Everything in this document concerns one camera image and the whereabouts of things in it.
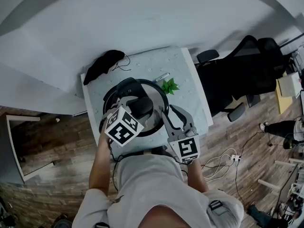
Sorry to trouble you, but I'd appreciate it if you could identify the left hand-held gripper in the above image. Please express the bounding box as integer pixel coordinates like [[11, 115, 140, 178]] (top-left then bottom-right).
[[102, 96, 156, 148]]

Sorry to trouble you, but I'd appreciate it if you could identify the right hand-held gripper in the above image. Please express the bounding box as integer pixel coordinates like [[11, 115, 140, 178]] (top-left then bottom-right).
[[161, 104, 200, 166]]

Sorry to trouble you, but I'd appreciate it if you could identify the pressure cooker lid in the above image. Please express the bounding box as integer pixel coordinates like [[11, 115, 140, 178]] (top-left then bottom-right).
[[103, 77, 171, 137]]

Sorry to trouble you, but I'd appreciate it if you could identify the person's left forearm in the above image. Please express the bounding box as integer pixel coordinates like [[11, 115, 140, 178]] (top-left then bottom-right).
[[89, 134, 112, 196]]

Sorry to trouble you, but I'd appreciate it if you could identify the person's right forearm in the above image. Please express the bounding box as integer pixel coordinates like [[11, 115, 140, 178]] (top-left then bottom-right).
[[186, 161, 209, 192]]

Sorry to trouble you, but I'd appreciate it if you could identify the person's dark trouser leg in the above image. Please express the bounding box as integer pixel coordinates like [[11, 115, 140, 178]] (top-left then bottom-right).
[[151, 145, 174, 158]]

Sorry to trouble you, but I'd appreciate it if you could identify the white square table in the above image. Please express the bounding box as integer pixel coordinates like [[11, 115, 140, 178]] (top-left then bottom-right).
[[80, 46, 214, 156]]

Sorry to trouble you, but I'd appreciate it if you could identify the green artificial leaf sprig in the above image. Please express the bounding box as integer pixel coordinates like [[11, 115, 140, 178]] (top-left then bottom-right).
[[161, 77, 180, 95]]

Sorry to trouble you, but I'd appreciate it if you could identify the blue and white marker pen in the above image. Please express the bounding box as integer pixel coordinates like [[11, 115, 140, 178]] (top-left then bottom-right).
[[152, 72, 171, 83]]

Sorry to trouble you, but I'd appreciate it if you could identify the black cloth pouch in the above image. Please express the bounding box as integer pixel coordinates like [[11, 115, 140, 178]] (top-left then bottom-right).
[[83, 49, 132, 86]]

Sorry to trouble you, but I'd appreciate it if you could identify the person's white shirt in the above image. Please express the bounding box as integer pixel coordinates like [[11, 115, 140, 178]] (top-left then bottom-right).
[[72, 154, 245, 228]]

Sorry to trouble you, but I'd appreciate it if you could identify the black office chair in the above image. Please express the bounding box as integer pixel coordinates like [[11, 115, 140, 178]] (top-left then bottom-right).
[[196, 35, 285, 123]]

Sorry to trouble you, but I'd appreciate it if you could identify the white-legged table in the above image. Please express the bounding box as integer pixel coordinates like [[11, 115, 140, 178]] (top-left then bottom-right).
[[257, 158, 304, 197]]

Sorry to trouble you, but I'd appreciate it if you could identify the yellow wooden desk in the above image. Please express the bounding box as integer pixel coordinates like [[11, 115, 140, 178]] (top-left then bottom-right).
[[275, 79, 294, 115]]

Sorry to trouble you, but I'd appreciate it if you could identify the white box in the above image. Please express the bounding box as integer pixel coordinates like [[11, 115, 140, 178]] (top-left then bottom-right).
[[277, 72, 302, 98]]

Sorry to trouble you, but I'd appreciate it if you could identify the white coiled cable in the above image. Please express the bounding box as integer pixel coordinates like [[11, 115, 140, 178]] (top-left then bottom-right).
[[201, 147, 235, 182]]

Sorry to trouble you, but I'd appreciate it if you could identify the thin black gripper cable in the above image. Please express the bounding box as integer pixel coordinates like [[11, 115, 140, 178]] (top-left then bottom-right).
[[108, 138, 144, 192]]

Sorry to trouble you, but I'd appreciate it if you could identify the long black floor cable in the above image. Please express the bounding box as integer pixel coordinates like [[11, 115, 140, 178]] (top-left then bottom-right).
[[234, 129, 273, 204]]

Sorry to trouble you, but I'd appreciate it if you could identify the dark cabinet with white frame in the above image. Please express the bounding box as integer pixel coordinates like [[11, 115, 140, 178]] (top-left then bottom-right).
[[0, 114, 54, 184]]

